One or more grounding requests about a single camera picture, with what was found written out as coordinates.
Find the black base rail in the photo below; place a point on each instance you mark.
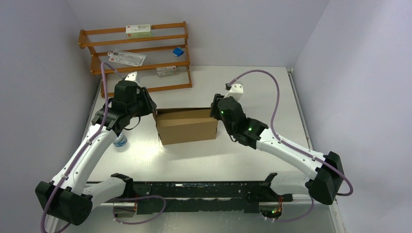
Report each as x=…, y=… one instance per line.
x=212, y=196

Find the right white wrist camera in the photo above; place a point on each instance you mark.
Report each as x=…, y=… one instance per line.
x=235, y=90

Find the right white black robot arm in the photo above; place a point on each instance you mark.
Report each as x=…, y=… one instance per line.
x=322, y=173

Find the clear plastic package red label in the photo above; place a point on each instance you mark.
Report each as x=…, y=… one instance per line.
x=126, y=58

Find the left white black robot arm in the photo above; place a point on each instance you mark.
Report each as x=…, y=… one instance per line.
x=66, y=195

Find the brown cardboard box sheet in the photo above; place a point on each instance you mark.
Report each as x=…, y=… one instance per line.
x=182, y=125

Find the orange wooden shelf rack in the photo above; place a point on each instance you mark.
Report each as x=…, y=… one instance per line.
x=158, y=54

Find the small white box lower shelf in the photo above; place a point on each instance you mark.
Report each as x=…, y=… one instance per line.
x=167, y=71

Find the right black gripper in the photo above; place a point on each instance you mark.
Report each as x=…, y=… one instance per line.
x=214, y=111

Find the blue white patterned round tape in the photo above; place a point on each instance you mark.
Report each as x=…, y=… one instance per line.
x=120, y=141

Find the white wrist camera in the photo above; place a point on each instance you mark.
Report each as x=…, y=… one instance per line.
x=235, y=90
x=133, y=76

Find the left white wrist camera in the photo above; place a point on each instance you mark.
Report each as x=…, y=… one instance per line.
x=133, y=76

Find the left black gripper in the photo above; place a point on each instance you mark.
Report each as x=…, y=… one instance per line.
x=150, y=106

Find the white green box top shelf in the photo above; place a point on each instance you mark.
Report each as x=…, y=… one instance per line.
x=138, y=31

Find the small blue box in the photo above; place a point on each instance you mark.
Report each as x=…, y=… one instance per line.
x=178, y=51

